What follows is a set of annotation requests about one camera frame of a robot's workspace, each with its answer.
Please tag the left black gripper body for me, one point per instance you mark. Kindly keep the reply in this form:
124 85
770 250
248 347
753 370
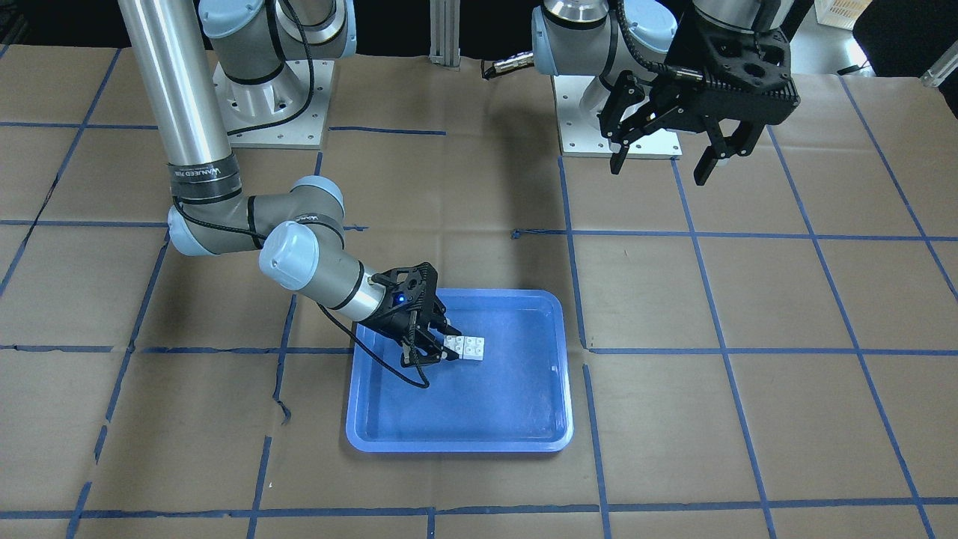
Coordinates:
668 99

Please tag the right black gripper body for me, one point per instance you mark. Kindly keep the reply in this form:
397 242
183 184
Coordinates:
389 320

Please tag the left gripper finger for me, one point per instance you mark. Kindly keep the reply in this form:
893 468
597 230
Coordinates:
619 147
740 143

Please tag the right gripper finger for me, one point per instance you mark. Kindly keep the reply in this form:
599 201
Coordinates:
438 325
428 349

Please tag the white block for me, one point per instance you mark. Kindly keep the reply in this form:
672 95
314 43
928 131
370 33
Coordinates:
453 347
471 348

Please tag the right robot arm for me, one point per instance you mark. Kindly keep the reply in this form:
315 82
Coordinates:
215 70

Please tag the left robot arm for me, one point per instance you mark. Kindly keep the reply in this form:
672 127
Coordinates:
580 38

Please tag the blue plastic tray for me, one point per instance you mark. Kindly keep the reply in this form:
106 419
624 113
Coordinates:
517 399

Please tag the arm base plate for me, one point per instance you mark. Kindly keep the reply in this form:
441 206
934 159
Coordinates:
288 112
578 102

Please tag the aluminium frame post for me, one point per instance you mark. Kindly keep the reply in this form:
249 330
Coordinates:
444 33

